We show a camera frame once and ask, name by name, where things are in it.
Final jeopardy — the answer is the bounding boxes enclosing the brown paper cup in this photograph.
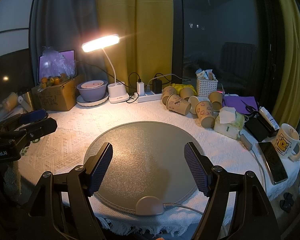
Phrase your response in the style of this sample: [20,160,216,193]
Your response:
[161,86,177,105]

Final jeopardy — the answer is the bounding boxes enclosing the paper cup with pink prints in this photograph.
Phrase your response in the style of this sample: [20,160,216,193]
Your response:
[195,101,215,128]

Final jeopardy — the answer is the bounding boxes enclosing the white inside paper cup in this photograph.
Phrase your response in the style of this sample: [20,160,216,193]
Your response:
[188,96,210,114]

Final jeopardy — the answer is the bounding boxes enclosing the paper cup lying front left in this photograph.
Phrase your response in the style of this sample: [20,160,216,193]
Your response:
[166,94,191,115]

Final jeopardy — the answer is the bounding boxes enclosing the paper cup right back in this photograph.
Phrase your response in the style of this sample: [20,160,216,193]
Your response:
[209,91,223,112]

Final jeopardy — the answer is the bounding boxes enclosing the paper cup back middle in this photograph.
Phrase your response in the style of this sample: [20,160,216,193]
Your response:
[180,87,194,101]

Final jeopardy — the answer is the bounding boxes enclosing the steel kettle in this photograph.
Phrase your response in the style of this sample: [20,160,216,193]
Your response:
[17,89,36,113]

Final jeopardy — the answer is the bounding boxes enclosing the cardboard box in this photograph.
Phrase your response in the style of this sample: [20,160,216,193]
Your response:
[31,75,85,111]

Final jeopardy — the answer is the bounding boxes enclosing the white textured tablecloth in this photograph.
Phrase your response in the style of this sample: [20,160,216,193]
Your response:
[19,101,300,239]

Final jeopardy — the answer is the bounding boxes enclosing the grey small adapter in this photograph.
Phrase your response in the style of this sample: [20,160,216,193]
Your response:
[239,134,253,151]

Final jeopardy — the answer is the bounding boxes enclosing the tissue pack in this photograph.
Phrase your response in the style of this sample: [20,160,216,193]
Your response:
[213,106,245,140]

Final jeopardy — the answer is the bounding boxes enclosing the round grey heating mat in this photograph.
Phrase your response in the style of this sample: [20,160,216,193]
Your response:
[84,121,203,214]

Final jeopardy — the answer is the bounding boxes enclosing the white plate under bowl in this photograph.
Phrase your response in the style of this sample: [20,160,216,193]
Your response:
[76,92,109,107]

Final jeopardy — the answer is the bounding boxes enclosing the plastic bag of oranges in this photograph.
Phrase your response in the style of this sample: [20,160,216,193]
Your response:
[39,46,77,89]

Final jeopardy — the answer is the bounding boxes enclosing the black pouch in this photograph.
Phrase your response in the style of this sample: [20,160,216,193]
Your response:
[244,111,279,142]

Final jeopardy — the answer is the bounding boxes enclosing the purple mixing bowl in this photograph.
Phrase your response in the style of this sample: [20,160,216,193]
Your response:
[77,80,108,102]

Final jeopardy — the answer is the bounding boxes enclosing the purple cloth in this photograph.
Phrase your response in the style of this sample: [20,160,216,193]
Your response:
[223,95,258,114]

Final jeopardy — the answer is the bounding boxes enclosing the black smartphone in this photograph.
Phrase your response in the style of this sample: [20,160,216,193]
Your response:
[257,142,288,185]

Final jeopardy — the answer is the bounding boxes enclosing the white desk lamp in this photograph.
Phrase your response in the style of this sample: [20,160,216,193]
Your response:
[81,34,129,104]

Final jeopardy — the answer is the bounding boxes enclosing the white plastic basket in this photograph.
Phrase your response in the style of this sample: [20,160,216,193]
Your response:
[196,78,218,98]

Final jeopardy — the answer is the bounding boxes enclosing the yellow plastic bag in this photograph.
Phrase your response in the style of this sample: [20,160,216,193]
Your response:
[171,83,197,96]

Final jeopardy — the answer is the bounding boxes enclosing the white tube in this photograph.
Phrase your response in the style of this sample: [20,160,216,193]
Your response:
[259,107,280,131]

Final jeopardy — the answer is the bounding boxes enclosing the white power strip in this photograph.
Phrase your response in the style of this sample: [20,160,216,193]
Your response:
[137,91,162,103]

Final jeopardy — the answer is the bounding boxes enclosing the white bear mug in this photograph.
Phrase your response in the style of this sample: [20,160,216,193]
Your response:
[272,124,300,162]

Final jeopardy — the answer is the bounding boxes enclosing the black power adapter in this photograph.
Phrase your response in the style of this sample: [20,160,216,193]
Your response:
[152,79,162,94]

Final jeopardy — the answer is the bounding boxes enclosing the white phone charger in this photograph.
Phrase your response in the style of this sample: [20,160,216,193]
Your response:
[136,79,145,96]

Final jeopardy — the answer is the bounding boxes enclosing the grey curtain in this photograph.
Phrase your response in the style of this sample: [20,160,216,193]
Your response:
[29,0,107,81]

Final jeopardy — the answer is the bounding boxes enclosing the yellow curtain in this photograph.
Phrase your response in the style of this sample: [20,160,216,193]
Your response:
[96,0,173,92]

